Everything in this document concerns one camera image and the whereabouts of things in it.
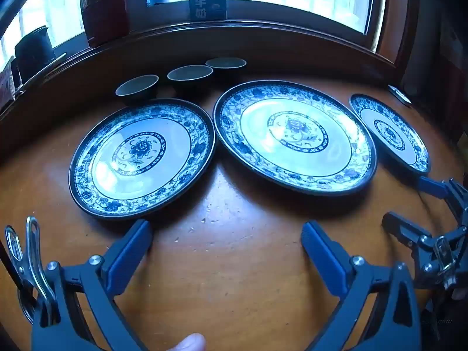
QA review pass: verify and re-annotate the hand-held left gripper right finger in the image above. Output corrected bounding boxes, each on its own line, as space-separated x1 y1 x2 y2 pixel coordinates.
302 221 421 351

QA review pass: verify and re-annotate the metal spring clip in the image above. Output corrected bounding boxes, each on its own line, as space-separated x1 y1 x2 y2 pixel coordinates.
5 216 61 328
433 236 457 289

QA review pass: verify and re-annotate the medium blue floral plate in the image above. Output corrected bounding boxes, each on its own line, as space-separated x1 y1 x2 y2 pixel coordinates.
69 98 216 221

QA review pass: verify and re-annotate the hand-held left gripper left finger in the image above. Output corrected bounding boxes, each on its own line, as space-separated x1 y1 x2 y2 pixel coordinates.
31 219 152 351

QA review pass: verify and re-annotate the black pitcher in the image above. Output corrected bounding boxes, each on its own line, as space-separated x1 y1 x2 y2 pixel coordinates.
14 25 56 81

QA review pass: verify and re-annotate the dark red box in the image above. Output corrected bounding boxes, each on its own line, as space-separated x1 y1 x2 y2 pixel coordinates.
80 0 130 48

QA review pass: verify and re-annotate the small blue floral plate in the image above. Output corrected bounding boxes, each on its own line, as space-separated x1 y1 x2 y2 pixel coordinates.
349 93 431 175

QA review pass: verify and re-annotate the large blue floral plate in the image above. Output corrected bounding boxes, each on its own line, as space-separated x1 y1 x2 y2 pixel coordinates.
213 80 378 196

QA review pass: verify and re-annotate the person's left hand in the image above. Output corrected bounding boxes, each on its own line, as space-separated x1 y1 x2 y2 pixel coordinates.
172 333 206 351

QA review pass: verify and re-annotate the red and white packet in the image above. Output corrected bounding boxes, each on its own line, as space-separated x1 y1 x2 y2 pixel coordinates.
0 56 16 104

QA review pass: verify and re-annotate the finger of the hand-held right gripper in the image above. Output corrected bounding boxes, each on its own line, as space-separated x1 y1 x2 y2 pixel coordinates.
419 176 468 227
382 212 445 289

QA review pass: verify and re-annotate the small white object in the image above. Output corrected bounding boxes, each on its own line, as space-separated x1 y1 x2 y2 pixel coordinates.
387 85 412 106

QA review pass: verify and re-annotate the small dark bowl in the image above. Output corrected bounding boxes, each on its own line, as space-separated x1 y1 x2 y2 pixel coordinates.
205 57 247 81
116 75 159 105
167 65 214 94

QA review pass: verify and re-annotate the silver tray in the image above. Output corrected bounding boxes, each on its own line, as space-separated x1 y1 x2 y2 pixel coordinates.
16 53 68 93

